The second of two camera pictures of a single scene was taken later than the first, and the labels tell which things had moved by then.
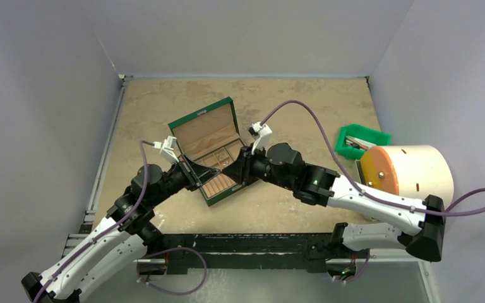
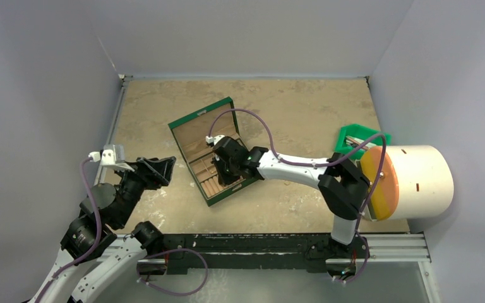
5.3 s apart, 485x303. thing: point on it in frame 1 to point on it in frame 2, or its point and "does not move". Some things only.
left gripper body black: (178, 178) to (132, 187)
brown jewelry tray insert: (219, 159) does not move
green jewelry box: (209, 137) does not move
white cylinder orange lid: (412, 171) does not move
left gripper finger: (197, 174) to (161, 170)
